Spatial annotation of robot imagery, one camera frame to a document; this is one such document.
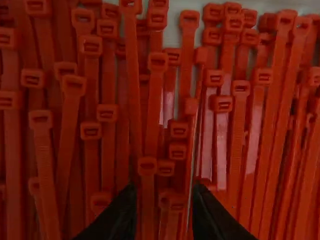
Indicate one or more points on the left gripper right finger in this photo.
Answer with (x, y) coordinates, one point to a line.
(215, 217)

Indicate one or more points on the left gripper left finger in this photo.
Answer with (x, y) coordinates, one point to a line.
(117, 217)

